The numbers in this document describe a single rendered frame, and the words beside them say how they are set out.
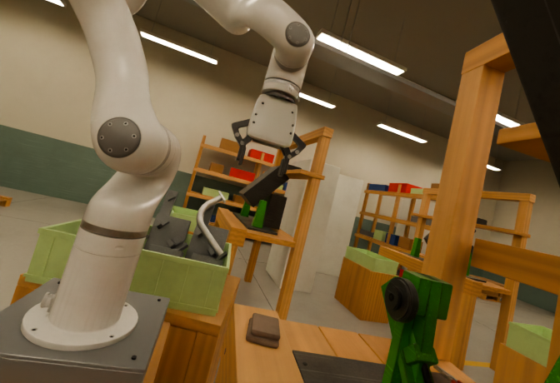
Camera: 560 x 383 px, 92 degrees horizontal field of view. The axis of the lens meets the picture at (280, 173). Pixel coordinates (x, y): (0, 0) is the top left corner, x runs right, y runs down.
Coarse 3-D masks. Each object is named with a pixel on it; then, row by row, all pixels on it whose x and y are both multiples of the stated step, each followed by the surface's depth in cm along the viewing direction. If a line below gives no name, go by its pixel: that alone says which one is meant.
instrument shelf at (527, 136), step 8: (504, 128) 65; (512, 128) 63; (520, 128) 61; (528, 128) 59; (536, 128) 58; (504, 136) 64; (512, 136) 62; (520, 136) 60; (528, 136) 59; (536, 136) 57; (504, 144) 64; (512, 144) 63; (520, 144) 62; (528, 144) 61; (536, 144) 60; (528, 152) 66; (536, 152) 65; (544, 152) 63; (544, 160) 68
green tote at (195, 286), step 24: (48, 240) 86; (72, 240) 87; (48, 264) 86; (144, 264) 90; (168, 264) 91; (192, 264) 92; (144, 288) 90; (168, 288) 91; (192, 288) 92; (216, 288) 93; (192, 312) 92; (216, 312) 93
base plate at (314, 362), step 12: (300, 360) 61; (312, 360) 62; (324, 360) 64; (336, 360) 65; (348, 360) 66; (300, 372) 57; (312, 372) 58; (324, 372) 59; (336, 372) 60; (348, 372) 61; (360, 372) 62; (372, 372) 64; (432, 372) 71
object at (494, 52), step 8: (488, 40) 92; (496, 40) 89; (504, 40) 86; (480, 48) 94; (488, 48) 91; (496, 48) 88; (504, 48) 85; (472, 56) 97; (480, 56) 93; (488, 56) 90; (496, 56) 87; (504, 56) 85; (464, 64) 100; (472, 64) 96; (480, 64) 92; (488, 64) 91; (496, 64) 90; (504, 64) 89; (512, 64) 88; (464, 72) 99
